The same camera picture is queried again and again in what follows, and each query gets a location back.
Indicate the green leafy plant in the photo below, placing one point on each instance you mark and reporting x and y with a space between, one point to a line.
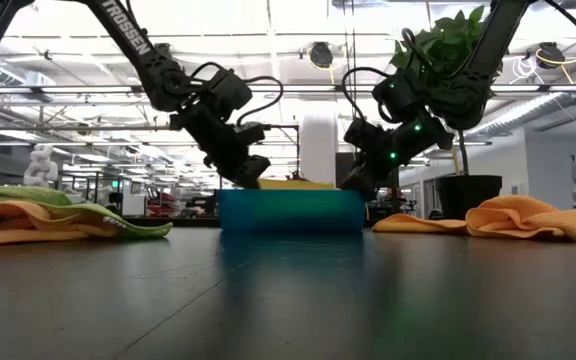
443 35

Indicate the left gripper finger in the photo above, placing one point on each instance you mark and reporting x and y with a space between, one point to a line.
250 172
220 170

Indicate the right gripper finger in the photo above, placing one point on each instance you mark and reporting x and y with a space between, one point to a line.
370 182
349 187

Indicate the yellow microfiber towel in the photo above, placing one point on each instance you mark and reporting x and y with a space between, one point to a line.
298 184

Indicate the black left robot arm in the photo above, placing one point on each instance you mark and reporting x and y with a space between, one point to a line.
133 45

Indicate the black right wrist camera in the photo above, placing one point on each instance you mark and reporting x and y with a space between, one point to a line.
363 134

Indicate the long ceiling light bar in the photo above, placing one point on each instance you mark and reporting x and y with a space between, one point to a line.
93 89

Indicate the green microfiber towel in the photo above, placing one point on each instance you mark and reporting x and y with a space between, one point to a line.
18 192

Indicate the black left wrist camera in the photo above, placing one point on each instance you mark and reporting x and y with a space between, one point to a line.
250 134

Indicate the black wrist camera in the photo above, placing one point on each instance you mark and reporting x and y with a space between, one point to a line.
250 134
363 134

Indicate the black gantry frame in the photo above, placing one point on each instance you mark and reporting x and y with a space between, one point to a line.
297 150

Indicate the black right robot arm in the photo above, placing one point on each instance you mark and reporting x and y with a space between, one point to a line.
488 50

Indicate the white robot figure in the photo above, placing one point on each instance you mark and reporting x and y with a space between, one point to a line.
40 170

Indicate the white ventilation duct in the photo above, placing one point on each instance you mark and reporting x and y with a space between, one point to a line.
518 112

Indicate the black plant pot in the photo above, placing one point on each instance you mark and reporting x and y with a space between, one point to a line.
468 192

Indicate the blue plastic bin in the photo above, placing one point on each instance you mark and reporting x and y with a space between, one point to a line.
293 210

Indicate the orange microfiber towel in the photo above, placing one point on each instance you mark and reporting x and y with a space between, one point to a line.
508 220
18 225

